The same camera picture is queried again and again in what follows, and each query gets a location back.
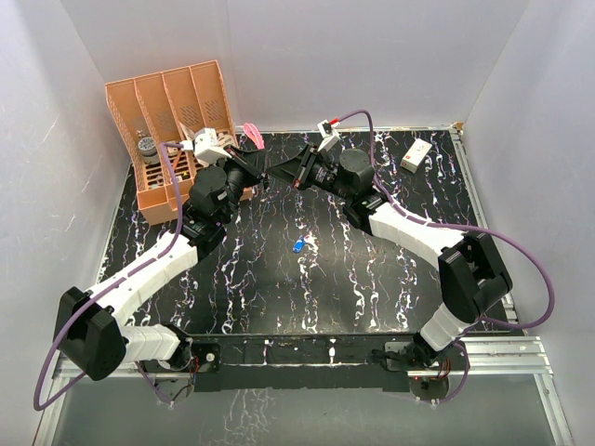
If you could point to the blue key tag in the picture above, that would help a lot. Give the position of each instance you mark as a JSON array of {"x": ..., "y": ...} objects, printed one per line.
[{"x": 299, "y": 246}]

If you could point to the orange perforated file organizer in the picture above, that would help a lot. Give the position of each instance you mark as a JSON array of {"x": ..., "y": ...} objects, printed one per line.
[{"x": 161, "y": 106}]

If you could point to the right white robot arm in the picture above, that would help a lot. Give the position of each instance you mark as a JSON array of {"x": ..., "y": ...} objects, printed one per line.
[{"x": 472, "y": 274}]

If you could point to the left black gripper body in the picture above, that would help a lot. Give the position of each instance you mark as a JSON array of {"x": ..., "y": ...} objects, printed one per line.
[{"x": 236, "y": 182}]

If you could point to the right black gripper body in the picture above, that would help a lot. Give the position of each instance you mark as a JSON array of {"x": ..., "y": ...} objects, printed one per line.
[{"x": 323, "y": 176}]

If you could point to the white packaged card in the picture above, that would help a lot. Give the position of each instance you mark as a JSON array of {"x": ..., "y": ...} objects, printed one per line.
[{"x": 189, "y": 137}]

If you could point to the white red small box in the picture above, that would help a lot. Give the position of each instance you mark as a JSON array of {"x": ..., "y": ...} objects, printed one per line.
[{"x": 415, "y": 155}]

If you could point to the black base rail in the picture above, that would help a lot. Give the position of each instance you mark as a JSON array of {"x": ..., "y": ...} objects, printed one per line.
[{"x": 390, "y": 362}]

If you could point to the grey round canister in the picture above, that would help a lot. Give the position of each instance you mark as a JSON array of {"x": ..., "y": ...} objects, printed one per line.
[{"x": 147, "y": 148}]

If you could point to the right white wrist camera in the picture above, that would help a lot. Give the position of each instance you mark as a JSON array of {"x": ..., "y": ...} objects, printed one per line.
[{"x": 328, "y": 130}]

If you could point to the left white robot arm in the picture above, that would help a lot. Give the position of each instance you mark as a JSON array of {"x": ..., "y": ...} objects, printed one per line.
[{"x": 91, "y": 325}]

